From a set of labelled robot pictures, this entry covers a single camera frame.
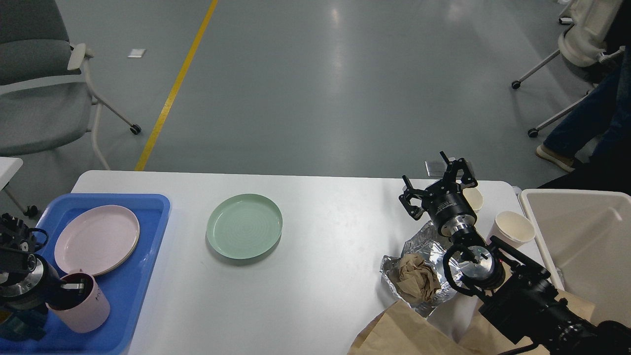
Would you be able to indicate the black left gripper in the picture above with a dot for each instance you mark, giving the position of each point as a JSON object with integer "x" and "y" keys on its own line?
{"x": 36, "y": 284}

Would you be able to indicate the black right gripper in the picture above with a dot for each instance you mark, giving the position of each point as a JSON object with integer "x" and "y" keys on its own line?
{"x": 445, "y": 203}

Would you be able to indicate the pink mug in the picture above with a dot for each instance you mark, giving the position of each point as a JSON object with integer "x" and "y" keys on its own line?
{"x": 81, "y": 312}

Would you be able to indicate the dark teal mug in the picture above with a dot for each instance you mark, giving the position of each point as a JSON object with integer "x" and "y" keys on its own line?
{"x": 23, "y": 325}

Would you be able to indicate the green plate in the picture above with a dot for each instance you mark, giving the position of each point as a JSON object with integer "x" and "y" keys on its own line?
{"x": 244, "y": 226}

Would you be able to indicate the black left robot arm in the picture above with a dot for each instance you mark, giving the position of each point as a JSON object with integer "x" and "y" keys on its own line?
{"x": 17, "y": 241}

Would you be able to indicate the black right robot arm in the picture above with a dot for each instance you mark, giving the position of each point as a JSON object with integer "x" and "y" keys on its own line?
{"x": 517, "y": 297}

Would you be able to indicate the grey floor plate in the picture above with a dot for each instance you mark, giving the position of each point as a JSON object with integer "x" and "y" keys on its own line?
{"x": 438, "y": 168}

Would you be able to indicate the white paper cup behind gripper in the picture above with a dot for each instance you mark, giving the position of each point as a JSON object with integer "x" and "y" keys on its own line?
{"x": 474, "y": 197}

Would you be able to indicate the crumpled aluminium foil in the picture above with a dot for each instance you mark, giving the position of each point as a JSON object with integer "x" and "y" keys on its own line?
{"x": 431, "y": 247}

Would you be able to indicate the pink plate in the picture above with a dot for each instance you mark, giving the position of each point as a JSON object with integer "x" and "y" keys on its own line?
{"x": 98, "y": 240}

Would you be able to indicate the blue plastic tray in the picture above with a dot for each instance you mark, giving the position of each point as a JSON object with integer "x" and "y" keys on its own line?
{"x": 124, "y": 287}

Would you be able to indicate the crumpled brown paper ball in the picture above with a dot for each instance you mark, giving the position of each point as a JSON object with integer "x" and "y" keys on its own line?
{"x": 416, "y": 280}

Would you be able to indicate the white side table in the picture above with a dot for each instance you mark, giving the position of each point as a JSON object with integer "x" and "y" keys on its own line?
{"x": 9, "y": 166}

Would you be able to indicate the brown paper bag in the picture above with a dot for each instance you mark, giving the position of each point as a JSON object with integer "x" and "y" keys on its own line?
{"x": 400, "y": 331}

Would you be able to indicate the beige plastic bin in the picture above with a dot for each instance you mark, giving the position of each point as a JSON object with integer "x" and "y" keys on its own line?
{"x": 584, "y": 237}

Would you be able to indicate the person in grey sweater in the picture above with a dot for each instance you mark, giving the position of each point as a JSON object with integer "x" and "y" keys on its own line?
{"x": 592, "y": 143}

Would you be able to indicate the grey office chair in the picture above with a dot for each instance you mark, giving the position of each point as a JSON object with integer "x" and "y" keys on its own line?
{"x": 50, "y": 99}

